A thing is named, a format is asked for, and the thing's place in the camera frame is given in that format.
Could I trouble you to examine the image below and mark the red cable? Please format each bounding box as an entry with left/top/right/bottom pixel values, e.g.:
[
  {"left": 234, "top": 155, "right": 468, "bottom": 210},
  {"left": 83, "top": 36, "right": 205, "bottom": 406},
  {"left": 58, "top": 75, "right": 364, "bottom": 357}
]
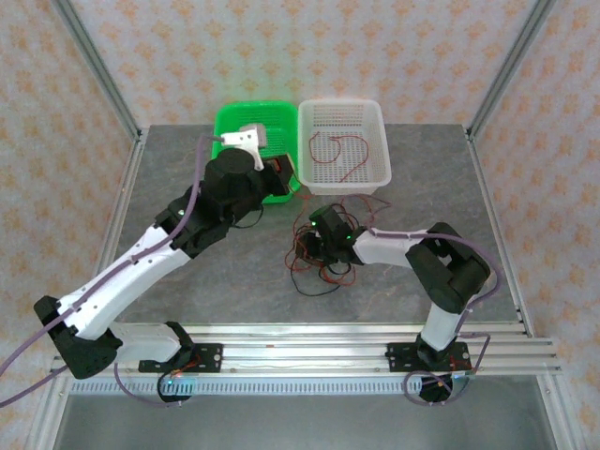
[
  {"left": 339, "top": 194, "right": 393, "bottom": 235},
  {"left": 284, "top": 224, "right": 329, "bottom": 276},
  {"left": 318, "top": 265, "right": 358, "bottom": 288},
  {"left": 308, "top": 130, "right": 372, "bottom": 186}
]

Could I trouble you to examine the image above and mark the white plastic mesh basket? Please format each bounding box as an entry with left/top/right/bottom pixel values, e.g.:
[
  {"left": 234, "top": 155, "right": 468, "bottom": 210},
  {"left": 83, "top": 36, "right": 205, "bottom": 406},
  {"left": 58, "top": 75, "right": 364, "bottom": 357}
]
[{"left": 297, "top": 98, "right": 393, "bottom": 196}]

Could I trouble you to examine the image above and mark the green plastic mesh basket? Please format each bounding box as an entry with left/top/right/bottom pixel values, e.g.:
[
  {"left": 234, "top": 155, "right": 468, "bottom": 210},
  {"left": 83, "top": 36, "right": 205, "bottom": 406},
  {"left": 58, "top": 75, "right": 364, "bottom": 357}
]
[{"left": 211, "top": 100, "right": 301, "bottom": 206}]

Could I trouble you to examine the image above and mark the grey slotted strip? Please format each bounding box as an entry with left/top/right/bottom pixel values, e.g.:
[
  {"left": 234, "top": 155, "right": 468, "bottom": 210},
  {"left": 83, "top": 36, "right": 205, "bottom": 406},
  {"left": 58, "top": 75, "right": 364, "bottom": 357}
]
[{"left": 69, "top": 377, "right": 409, "bottom": 398}]

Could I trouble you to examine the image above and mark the controller board with LED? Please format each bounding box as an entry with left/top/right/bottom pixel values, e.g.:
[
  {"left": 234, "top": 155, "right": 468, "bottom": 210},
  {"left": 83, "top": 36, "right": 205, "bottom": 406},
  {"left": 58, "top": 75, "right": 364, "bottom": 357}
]
[
  {"left": 418, "top": 369, "right": 470, "bottom": 405},
  {"left": 157, "top": 369, "right": 198, "bottom": 408}
]

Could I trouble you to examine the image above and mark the aluminium table side rail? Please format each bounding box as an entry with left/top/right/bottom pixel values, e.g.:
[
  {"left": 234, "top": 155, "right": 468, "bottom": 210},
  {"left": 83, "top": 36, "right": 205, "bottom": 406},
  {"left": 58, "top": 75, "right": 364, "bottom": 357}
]
[
  {"left": 22, "top": 128, "right": 149, "bottom": 450},
  {"left": 466, "top": 128, "right": 587, "bottom": 450}
]

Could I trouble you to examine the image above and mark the aluminium mounting rail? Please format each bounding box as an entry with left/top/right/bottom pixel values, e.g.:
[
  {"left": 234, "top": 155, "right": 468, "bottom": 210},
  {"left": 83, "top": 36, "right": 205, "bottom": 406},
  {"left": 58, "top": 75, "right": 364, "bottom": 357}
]
[{"left": 51, "top": 322, "right": 562, "bottom": 376}]

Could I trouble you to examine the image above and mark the aluminium frame post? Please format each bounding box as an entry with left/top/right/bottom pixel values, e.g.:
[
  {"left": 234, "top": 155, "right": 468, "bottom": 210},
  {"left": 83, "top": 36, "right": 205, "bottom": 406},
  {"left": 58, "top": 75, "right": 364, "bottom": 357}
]
[
  {"left": 50, "top": 0, "right": 144, "bottom": 142},
  {"left": 465, "top": 0, "right": 559, "bottom": 142}
]

